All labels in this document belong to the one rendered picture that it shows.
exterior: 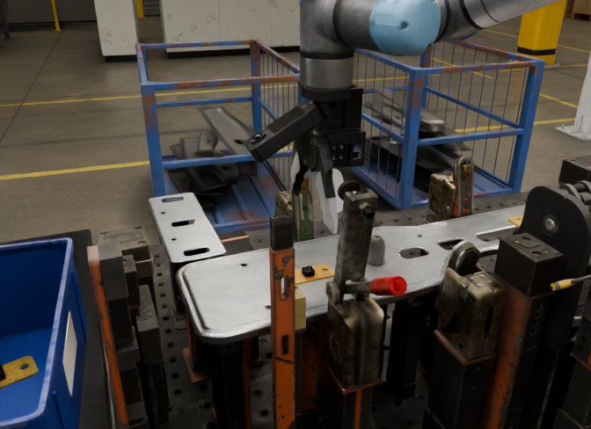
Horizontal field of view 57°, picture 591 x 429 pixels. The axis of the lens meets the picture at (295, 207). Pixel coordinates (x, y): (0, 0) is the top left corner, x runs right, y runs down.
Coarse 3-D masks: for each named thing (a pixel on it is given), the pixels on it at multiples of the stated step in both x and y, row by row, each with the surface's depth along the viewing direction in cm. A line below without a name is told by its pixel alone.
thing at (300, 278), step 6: (324, 264) 92; (300, 270) 90; (306, 270) 89; (312, 270) 89; (318, 270) 90; (330, 270) 90; (300, 276) 89; (306, 276) 88; (312, 276) 89; (318, 276) 89; (324, 276) 89; (330, 276) 89; (300, 282) 87
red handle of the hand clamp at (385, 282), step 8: (376, 280) 65; (384, 280) 63; (392, 280) 61; (400, 280) 61; (352, 288) 72; (360, 288) 69; (368, 288) 67; (376, 288) 64; (384, 288) 62; (392, 288) 61; (400, 288) 61
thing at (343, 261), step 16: (352, 192) 68; (368, 192) 67; (352, 208) 66; (368, 208) 66; (352, 224) 67; (368, 224) 68; (352, 240) 69; (368, 240) 70; (352, 256) 70; (336, 272) 73; (352, 272) 72
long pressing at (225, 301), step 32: (448, 224) 106; (480, 224) 106; (512, 224) 106; (224, 256) 96; (256, 256) 95; (320, 256) 95; (448, 256) 95; (480, 256) 97; (192, 288) 86; (224, 288) 86; (256, 288) 86; (320, 288) 86; (416, 288) 86; (192, 320) 79; (224, 320) 79; (256, 320) 79; (320, 320) 80
